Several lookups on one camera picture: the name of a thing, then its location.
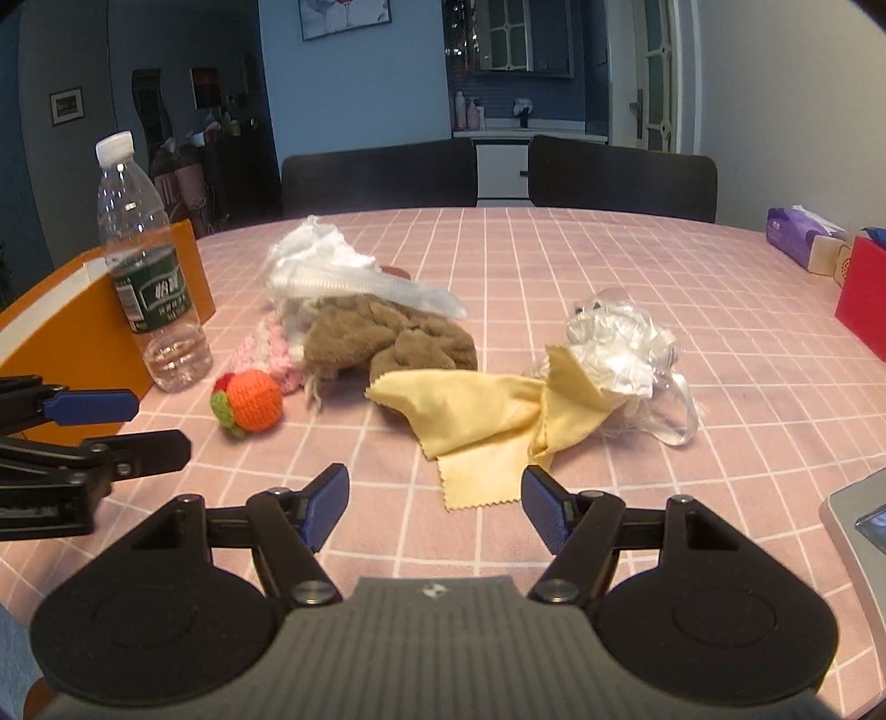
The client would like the pink knitted cloth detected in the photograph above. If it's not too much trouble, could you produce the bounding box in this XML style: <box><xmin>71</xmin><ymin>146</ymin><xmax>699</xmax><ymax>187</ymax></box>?
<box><xmin>225</xmin><ymin>315</ymin><xmax>326</xmax><ymax>411</ymax></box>

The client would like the wine glass wall picture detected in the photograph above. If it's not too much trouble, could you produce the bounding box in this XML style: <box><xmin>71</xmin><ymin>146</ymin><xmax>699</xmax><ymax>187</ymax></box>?
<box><xmin>299</xmin><ymin>0</ymin><xmax>393</xmax><ymax>41</ymax></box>

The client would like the yellow cloth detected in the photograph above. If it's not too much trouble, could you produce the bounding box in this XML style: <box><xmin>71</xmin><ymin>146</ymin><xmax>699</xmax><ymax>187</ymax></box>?
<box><xmin>365</xmin><ymin>346</ymin><xmax>624</xmax><ymax>513</ymax></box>

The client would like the small framed picture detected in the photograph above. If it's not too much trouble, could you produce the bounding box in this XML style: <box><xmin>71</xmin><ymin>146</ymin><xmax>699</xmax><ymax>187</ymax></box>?
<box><xmin>50</xmin><ymin>86</ymin><xmax>85</xmax><ymax>127</ymax></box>

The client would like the dark sideboard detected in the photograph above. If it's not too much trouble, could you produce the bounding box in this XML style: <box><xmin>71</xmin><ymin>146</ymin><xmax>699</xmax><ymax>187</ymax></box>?
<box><xmin>200</xmin><ymin>128</ymin><xmax>282</xmax><ymax>235</ymax></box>

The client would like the orange crochet fruit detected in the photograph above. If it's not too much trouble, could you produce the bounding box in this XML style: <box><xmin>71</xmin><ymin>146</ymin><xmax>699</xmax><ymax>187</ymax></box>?
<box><xmin>211</xmin><ymin>369</ymin><xmax>285</xmax><ymax>440</ymax></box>

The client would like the purple tissue pack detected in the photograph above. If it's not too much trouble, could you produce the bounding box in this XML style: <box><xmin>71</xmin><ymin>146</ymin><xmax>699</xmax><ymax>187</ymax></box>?
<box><xmin>765</xmin><ymin>205</ymin><xmax>849</xmax><ymax>271</ymax></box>

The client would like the white door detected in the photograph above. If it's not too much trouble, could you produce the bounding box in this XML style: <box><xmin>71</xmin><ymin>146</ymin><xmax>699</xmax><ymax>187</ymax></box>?
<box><xmin>626</xmin><ymin>0</ymin><xmax>684</xmax><ymax>155</ymax></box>

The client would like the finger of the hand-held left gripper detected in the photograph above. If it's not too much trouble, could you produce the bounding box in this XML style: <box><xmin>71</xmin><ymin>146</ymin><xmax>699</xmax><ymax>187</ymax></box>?
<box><xmin>0</xmin><ymin>376</ymin><xmax>141</xmax><ymax>436</ymax></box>
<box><xmin>0</xmin><ymin>429</ymin><xmax>193</xmax><ymax>487</ymax></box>

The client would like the grey device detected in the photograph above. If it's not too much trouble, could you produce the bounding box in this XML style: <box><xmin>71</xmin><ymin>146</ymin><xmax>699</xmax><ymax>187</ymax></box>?
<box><xmin>818</xmin><ymin>467</ymin><xmax>886</xmax><ymax>598</ymax></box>

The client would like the orange cardboard box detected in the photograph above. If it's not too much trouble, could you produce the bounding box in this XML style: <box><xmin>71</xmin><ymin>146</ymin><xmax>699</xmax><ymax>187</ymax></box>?
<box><xmin>0</xmin><ymin>220</ymin><xmax>215</xmax><ymax>444</ymax></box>

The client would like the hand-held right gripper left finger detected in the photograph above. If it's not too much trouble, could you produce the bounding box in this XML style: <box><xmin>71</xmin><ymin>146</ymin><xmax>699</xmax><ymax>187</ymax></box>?
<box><xmin>131</xmin><ymin>462</ymin><xmax>351</xmax><ymax>609</ymax></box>

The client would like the brown fluffy towel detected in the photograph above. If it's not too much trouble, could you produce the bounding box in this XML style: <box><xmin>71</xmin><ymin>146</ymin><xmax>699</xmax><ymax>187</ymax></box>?
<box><xmin>303</xmin><ymin>294</ymin><xmax>480</xmax><ymax>404</ymax></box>

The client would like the red box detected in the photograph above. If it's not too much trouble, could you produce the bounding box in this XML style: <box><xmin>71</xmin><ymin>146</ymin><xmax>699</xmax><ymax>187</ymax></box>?
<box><xmin>834</xmin><ymin>235</ymin><xmax>886</xmax><ymax>362</ymax></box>

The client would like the white cabinet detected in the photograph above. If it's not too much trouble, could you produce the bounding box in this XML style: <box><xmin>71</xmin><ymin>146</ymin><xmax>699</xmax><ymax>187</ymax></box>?
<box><xmin>453</xmin><ymin>128</ymin><xmax>610</xmax><ymax>203</ymax></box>

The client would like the clear plastic water bottle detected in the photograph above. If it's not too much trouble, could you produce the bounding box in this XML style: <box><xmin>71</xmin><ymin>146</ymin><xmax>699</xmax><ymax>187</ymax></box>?
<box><xmin>95</xmin><ymin>131</ymin><xmax>213</xmax><ymax>393</ymax></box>

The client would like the small beige box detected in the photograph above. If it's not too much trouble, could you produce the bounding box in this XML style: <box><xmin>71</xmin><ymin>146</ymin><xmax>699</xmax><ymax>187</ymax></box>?
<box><xmin>810</xmin><ymin>235</ymin><xmax>857</xmax><ymax>286</ymax></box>

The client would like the pink checked tablecloth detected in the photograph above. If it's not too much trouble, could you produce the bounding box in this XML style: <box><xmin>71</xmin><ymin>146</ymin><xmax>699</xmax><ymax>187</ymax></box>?
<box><xmin>0</xmin><ymin>206</ymin><xmax>886</xmax><ymax>720</ymax></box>

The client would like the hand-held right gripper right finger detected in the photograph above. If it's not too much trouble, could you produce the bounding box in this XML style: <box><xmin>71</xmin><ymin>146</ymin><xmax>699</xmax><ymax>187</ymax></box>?
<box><xmin>521</xmin><ymin>465</ymin><xmax>740</xmax><ymax>605</ymax></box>

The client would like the pink bag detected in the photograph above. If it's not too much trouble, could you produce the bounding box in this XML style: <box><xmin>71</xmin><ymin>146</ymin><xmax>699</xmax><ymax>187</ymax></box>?
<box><xmin>152</xmin><ymin>145</ymin><xmax>209</xmax><ymax>233</ymax></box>

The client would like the black chair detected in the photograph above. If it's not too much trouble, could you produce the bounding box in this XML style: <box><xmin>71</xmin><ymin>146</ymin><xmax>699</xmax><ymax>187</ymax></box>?
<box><xmin>527</xmin><ymin>135</ymin><xmax>719</xmax><ymax>224</ymax></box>
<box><xmin>280</xmin><ymin>138</ymin><xmax>480</xmax><ymax>221</ymax></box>

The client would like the clear plastic bag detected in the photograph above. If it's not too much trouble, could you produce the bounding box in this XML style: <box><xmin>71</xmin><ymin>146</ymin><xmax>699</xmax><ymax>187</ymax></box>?
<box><xmin>533</xmin><ymin>287</ymin><xmax>700</xmax><ymax>448</ymax></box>

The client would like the white diaper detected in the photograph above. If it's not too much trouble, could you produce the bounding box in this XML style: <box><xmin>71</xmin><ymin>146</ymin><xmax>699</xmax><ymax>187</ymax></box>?
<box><xmin>269</xmin><ymin>265</ymin><xmax>469</xmax><ymax>326</ymax></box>

